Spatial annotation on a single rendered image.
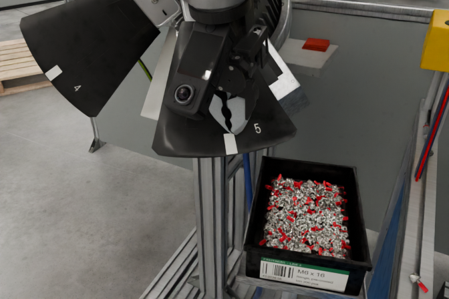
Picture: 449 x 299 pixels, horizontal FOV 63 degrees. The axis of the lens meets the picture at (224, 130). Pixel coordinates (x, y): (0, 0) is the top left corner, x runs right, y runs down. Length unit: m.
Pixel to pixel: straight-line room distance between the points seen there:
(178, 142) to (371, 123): 1.05
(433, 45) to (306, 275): 0.53
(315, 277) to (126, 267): 1.19
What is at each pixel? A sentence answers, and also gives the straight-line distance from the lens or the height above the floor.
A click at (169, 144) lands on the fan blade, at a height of 0.97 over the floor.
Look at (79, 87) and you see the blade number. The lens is 0.77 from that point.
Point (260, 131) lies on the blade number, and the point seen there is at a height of 0.97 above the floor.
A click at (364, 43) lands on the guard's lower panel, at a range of 1.38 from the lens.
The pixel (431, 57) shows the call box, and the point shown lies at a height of 1.01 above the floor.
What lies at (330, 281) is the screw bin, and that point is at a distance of 0.56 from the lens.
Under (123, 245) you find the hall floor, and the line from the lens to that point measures 1.74.
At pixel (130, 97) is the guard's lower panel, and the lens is 2.00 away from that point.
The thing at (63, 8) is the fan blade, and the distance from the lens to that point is 0.76.
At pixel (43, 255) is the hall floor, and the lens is 1.82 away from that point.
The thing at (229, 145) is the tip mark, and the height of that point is 0.97.
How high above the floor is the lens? 1.27
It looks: 32 degrees down
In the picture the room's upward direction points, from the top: straight up
